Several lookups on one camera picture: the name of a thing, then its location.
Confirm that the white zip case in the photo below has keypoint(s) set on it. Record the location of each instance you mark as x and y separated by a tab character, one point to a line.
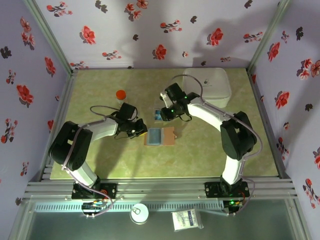
215	82

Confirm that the silver tin can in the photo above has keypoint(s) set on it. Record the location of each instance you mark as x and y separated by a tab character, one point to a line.
139	213

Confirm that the orange-capped pill bottle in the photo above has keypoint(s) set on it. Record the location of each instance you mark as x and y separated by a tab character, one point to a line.
121	94

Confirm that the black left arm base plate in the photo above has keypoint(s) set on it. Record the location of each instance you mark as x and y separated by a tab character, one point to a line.
110	190

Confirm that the aluminium side rail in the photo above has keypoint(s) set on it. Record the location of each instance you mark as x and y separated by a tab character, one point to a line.
63	100
265	125

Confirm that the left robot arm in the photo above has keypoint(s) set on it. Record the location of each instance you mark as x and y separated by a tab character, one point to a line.
75	140

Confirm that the aluminium corner post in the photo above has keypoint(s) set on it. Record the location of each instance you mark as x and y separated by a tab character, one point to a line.
50	35
268	32

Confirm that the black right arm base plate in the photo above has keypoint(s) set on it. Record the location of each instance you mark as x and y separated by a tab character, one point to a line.
212	190

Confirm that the white tissue packet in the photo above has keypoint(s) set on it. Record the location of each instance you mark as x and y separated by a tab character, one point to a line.
187	220

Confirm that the aluminium cross rail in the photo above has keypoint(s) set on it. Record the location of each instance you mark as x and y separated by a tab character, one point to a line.
160	188

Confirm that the blue sky-print card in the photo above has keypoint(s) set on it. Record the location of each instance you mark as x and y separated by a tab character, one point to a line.
157	115

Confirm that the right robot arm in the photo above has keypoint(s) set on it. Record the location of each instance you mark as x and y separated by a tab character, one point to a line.
237	135

